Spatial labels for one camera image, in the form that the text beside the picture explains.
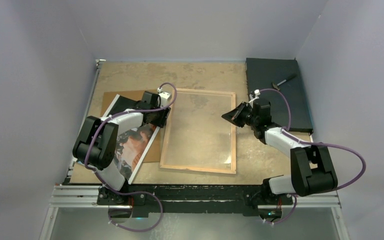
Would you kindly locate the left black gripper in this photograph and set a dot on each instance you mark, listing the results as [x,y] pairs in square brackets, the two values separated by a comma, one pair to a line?
[162,121]

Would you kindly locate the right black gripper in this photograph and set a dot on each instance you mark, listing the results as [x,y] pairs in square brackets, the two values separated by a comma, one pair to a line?
[234,115]

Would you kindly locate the white wooden picture frame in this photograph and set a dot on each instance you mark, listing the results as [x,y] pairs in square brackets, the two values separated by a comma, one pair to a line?
[198,169]

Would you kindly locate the printed photo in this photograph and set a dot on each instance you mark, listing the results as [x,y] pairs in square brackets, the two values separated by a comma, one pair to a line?
[133,147]

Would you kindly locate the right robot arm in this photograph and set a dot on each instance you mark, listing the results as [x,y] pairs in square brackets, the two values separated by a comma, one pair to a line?
[311,166]

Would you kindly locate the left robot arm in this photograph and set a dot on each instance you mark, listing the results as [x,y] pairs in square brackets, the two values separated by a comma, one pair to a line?
[96,143]

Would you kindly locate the black foam block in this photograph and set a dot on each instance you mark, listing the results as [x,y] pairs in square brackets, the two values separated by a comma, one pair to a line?
[262,73]

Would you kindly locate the small hammer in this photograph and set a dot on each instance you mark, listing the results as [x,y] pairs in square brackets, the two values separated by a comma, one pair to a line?
[276,86]

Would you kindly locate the brown cardboard backing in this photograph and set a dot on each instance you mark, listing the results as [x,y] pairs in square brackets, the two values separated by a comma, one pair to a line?
[154,152]

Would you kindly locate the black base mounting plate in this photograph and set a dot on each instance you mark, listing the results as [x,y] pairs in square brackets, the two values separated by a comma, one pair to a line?
[143,199]

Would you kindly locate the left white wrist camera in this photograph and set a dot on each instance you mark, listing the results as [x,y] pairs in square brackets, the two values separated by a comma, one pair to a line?
[164,97]

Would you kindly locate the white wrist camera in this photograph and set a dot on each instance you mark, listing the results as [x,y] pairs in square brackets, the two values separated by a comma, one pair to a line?
[254,95]
[164,97]

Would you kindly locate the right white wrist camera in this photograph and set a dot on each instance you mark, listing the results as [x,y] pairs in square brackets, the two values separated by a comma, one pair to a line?
[254,95]

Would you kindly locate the aluminium rail frame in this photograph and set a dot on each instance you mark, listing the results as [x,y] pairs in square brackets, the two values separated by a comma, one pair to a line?
[74,214]

